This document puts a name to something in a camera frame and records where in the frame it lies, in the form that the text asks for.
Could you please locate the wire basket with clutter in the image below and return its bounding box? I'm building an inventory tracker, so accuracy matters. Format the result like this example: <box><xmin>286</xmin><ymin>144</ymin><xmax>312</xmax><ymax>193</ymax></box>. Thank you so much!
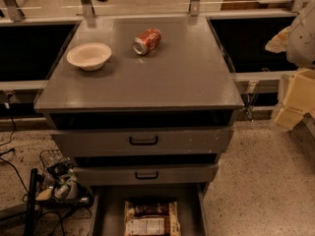
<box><xmin>36</xmin><ymin>149</ymin><xmax>92</xmax><ymax>207</ymax></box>

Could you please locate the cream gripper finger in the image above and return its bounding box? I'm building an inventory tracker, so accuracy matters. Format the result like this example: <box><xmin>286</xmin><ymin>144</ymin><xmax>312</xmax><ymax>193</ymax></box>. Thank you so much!
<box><xmin>265</xmin><ymin>27</ymin><xmax>290</xmax><ymax>53</ymax></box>
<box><xmin>274</xmin><ymin>69</ymin><xmax>315</xmax><ymax>130</ymax></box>

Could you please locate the grey drawer cabinet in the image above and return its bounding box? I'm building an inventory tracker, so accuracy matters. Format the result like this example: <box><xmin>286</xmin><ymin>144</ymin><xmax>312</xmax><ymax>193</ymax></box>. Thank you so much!
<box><xmin>33</xmin><ymin>15</ymin><xmax>245</xmax><ymax>189</ymax></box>

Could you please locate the metal bracket far left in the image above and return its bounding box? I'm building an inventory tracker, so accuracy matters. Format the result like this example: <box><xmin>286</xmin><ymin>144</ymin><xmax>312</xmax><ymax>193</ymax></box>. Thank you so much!
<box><xmin>3</xmin><ymin>0</ymin><xmax>25</xmax><ymax>22</ymax></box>

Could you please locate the metal clamp on rail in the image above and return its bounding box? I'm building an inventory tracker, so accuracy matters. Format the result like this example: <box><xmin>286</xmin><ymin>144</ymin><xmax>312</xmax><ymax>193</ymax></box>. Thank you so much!
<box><xmin>244</xmin><ymin>81</ymin><xmax>259</xmax><ymax>121</ymax></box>

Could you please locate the brown chip bag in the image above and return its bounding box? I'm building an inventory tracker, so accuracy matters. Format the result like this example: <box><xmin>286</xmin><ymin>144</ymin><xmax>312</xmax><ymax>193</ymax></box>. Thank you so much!
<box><xmin>124</xmin><ymin>201</ymin><xmax>181</xmax><ymax>236</ymax></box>

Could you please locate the white paper bowl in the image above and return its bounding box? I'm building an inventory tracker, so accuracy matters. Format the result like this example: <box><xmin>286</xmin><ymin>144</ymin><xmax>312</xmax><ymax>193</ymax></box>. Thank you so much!
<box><xmin>67</xmin><ymin>42</ymin><xmax>112</xmax><ymax>71</ymax></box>

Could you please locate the grey top drawer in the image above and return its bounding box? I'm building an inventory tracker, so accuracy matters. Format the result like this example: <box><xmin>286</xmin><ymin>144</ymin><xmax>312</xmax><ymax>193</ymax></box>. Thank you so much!
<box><xmin>51</xmin><ymin>128</ymin><xmax>233</xmax><ymax>157</ymax></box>

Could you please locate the grey open bottom drawer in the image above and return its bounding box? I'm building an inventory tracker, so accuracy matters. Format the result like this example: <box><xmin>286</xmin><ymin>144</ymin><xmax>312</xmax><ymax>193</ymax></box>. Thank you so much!
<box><xmin>90</xmin><ymin>184</ymin><xmax>209</xmax><ymax>236</ymax></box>

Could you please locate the metal bracket centre left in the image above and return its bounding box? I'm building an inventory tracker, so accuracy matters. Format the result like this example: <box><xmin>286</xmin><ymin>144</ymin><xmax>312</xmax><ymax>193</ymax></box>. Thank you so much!
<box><xmin>81</xmin><ymin>0</ymin><xmax>95</xmax><ymax>18</ymax></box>

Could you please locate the black floor cable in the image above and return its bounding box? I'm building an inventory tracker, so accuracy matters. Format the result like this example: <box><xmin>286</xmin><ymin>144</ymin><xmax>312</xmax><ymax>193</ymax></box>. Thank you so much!
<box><xmin>0</xmin><ymin>115</ymin><xmax>31</xmax><ymax>195</ymax></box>

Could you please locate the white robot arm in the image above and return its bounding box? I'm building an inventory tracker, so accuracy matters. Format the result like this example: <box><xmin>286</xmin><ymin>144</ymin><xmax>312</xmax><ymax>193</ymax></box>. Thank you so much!
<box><xmin>265</xmin><ymin>0</ymin><xmax>315</xmax><ymax>130</ymax></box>

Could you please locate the red soda can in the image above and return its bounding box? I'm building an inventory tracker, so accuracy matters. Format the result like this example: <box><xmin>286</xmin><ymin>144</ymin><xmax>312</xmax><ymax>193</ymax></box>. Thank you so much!
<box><xmin>133</xmin><ymin>29</ymin><xmax>161</xmax><ymax>55</ymax></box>

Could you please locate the black stand post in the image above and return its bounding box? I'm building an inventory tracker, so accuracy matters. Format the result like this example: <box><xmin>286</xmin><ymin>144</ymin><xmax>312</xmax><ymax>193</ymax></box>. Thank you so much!
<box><xmin>24</xmin><ymin>168</ymin><xmax>37</xmax><ymax>236</ymax></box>

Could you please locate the grey middle drawer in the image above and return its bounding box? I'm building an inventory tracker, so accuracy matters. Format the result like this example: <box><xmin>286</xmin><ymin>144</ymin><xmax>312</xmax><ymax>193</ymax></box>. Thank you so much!
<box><xmin>74</xmin><ymin>164</ymin><xmax>219</xmax><ymax>186</ymax></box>

